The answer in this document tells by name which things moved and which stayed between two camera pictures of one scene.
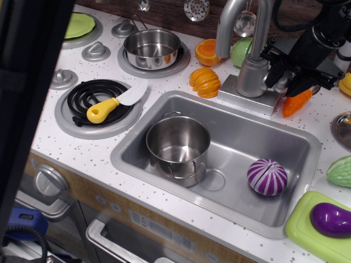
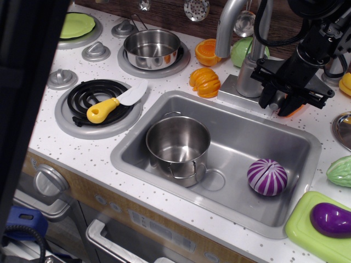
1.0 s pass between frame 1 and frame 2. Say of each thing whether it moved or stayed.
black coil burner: stayed
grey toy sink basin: stayed
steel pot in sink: stayed
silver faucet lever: moved
